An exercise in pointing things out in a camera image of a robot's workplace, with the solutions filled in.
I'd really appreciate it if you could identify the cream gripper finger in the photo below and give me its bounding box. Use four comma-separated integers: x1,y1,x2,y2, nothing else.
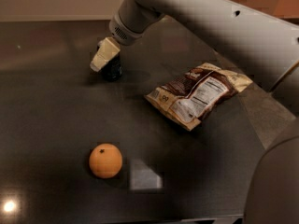
90,37,121,72

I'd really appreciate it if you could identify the dark blue pepsi can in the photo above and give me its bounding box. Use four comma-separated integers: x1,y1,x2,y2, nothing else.
101,55,122,81

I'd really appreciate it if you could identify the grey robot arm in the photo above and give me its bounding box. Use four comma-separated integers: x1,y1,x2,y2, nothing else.
109,0,299,224

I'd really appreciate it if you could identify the brown and cream chip bag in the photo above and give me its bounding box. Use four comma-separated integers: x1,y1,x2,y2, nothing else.
145,63,252,131

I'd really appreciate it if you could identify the orange fruit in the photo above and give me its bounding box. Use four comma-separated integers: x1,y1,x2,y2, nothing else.
89,143,122,179

